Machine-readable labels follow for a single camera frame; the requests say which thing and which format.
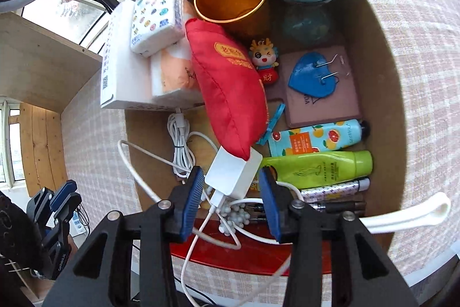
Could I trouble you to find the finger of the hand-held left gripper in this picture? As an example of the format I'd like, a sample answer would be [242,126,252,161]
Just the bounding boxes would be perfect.
[49,180,83,221]

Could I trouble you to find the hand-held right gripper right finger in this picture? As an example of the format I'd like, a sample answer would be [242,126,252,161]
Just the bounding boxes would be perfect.
[259,166,419,307]

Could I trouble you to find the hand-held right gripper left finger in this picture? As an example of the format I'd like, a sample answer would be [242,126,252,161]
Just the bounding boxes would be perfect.
[41,166,205,307]

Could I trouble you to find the white charging cable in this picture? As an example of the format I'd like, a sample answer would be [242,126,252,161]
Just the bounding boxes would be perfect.
[118,139,293,307]

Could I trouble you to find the white power adapter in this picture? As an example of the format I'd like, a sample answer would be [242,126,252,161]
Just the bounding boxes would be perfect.
[204,148,263,200]

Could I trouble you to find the patterned slim tube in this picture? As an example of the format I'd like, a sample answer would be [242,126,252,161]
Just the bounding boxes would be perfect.
[298,178,371,201]

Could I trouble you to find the red cardboard box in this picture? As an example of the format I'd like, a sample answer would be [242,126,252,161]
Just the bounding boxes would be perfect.
[124,0,407,275]

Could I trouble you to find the white silicone tongs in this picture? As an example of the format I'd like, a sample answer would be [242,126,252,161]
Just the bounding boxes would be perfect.
[217,192,451,236]

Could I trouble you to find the pine plank panel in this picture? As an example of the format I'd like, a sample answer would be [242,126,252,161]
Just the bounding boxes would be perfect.
[19,102,67,198]

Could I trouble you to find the green tube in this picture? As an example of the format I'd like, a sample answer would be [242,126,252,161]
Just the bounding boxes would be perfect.
[259,150,373,190]

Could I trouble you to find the fruit print cream tube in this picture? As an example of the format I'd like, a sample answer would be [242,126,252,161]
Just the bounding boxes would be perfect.
[268,119,371,157]

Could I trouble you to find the blue clothespin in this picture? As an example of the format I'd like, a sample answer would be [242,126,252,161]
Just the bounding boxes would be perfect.
[257,102,286,147]

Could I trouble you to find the brown flat case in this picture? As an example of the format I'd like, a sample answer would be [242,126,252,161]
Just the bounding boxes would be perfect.
[277,45,362,128]

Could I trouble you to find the red fabric pouch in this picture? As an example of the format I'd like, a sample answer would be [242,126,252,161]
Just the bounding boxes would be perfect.
[185,18,269,161]

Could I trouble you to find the orange and white tissue pack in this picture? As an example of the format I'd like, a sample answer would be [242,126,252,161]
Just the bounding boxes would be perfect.
[150,0,205,106]

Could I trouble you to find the white carton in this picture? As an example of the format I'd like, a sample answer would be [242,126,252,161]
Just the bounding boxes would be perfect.
[100,0,155,110]

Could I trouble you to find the blue heart-shaped clip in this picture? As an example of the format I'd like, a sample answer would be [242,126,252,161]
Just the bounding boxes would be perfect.
[288,52,351,97]

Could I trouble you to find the light wooden board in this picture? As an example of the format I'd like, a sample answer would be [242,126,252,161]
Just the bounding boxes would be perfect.
[0,11,104,113]

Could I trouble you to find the small dragon figurine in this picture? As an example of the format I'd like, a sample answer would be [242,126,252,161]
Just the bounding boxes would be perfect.
[249,38,280,85]

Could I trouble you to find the printed tissue pack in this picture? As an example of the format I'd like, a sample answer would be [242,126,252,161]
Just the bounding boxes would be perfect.
[130,0,185,58]

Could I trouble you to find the bundled white cable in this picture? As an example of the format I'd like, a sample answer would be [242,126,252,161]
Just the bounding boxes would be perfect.
[167,111,220,182]

